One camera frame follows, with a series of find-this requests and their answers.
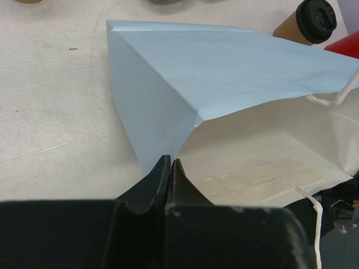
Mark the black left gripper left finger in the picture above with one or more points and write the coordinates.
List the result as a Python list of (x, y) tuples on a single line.
[(121, 233)]

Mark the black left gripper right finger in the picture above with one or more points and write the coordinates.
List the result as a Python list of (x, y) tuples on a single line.
[(199, 234)]

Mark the light blue paper bag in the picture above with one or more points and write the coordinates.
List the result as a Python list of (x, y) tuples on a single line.
[(252, 116)]

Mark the brown cup with black lid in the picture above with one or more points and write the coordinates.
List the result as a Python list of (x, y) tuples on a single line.
[(313, 22)]

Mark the stack of brown paper cups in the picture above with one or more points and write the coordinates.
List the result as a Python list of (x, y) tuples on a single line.
[(29, 1)]

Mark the remaining brown pulp carrier stack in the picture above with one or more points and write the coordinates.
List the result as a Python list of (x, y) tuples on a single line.
[(164, 2)]

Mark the red straw holder cup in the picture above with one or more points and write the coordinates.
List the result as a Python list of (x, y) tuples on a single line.
[(348, 46)]

